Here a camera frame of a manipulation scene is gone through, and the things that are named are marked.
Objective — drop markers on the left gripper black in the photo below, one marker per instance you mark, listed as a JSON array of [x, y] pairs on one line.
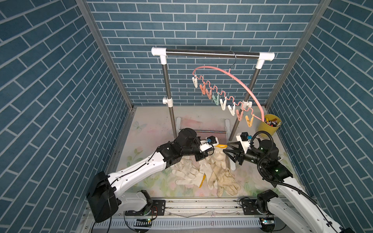
[[201, 155]]

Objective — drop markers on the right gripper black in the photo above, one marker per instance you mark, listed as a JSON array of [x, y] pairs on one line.
[[239, 154]]

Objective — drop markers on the white cotton glove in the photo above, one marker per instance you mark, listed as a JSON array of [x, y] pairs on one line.
[[189, 179], [218, 157], [185, 168]]

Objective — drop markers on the pink clip hanger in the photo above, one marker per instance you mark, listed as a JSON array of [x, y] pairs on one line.
[[230, 92]]

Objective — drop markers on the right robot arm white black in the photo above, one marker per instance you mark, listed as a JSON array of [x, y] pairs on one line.
[[306, 216]]

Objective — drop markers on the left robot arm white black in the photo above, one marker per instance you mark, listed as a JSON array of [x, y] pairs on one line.
[[108, 193]]

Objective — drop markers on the white glove yellow cuff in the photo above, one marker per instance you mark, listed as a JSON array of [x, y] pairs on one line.
[[206, 170]]

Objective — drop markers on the dirty beige cotton glove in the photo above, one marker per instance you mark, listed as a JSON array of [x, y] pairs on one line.
[[222, 180]]

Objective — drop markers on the yellow cup with pens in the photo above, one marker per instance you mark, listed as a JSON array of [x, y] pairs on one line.
[[270, 125]]

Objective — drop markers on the metal clothes drying rack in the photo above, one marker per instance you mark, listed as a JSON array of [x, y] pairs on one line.
[[164, 53]]

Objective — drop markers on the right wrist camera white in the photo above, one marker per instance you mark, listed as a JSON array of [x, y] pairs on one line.
[[244, 139]]

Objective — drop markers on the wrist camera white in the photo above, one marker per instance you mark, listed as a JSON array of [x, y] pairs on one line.
[[244, 139], [212, 140]]

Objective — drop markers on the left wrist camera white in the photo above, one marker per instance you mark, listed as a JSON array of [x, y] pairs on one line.
[[212, 140]]

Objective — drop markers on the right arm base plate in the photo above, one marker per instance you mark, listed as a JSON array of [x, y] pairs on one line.
[[250, 207]]

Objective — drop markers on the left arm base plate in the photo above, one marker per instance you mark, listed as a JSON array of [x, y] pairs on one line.
[[157, 208]]

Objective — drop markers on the aluminium front rail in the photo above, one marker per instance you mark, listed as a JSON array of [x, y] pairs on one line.
[[189, 215]]

